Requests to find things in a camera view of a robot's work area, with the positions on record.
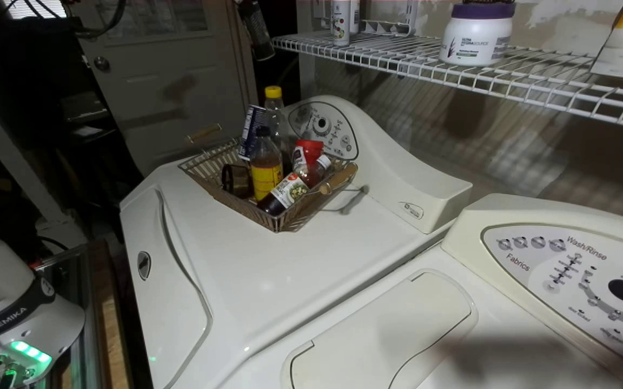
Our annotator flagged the brown wicker basket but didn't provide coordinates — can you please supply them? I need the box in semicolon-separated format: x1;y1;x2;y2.
177;139;360;234

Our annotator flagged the white carpet cleaner spray can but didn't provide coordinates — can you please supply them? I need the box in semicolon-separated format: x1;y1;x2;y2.
326;0;360;47

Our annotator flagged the clear bottle with yellow cap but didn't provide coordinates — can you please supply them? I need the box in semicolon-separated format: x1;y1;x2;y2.
262;84;298;157

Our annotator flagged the white panel door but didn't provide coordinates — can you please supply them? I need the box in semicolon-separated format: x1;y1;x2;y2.
70;0;254;174

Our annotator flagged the red capped spice bottle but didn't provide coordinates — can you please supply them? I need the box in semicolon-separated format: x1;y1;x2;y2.
289;139;326;182

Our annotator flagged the amber liquid bottle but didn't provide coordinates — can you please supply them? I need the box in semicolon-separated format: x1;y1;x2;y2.
246;125;286;202

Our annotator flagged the small dark jar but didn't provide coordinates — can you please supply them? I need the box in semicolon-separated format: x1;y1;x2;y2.
221;161;254;202

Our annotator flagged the small bottle with white cap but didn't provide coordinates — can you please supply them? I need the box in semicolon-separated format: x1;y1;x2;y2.
307;154;333;190

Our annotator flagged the spice bottle with black cap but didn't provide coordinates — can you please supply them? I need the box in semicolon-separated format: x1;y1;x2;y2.
254;170;311;218

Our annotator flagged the white jar with purple lid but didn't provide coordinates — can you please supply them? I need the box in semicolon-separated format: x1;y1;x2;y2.
437;0;518;68

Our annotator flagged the white top-load washer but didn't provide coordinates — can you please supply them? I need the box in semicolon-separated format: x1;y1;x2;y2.
117;96;473;389

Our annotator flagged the white laundry dryer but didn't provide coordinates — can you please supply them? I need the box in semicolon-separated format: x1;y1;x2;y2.
215;192;623;389

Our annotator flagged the white wire shelf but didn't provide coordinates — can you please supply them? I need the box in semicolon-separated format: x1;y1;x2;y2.
270;31;623;135

